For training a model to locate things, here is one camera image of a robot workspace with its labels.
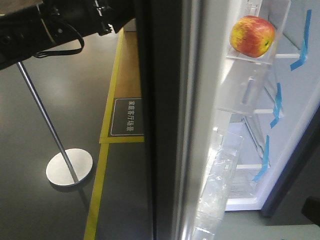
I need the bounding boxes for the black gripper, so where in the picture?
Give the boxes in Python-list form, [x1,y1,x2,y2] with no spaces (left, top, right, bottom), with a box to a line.
[37,0,135,48]

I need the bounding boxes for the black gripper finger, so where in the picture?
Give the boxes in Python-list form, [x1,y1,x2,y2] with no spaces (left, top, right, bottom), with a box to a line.
[301,196,320,225]

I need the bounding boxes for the grey fridge door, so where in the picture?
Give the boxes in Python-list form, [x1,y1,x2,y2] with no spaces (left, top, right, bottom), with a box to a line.
[134,0,292,240]

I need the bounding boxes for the red yellow apple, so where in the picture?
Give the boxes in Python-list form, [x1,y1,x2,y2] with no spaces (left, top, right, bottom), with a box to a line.
[229,15,276,58]

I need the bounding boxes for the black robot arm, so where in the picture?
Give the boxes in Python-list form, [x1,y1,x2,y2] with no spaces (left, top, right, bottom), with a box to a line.
[0,0,135,70]

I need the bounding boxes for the dark grey fridge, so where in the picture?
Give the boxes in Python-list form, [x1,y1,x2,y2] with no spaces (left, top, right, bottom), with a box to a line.
[225,0,320,216]

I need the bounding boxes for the lower clear door bin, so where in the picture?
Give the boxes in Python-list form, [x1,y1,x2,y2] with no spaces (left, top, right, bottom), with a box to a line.
[191,127,243,240]

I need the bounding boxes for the clear door bin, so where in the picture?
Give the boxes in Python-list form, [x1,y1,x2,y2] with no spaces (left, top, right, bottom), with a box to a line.
[227,0,291,65]
[191,127,243,240]

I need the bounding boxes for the grey floor sign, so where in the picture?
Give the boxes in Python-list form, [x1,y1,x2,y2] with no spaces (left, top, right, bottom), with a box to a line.
[108,97,144,137]

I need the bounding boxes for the silver floor stand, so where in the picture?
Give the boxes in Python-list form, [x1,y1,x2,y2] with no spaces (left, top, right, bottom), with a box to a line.
[16,61,93,187]

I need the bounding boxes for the upper clear door bin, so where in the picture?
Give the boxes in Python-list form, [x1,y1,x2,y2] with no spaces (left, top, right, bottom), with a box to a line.
[227,0,291,65]

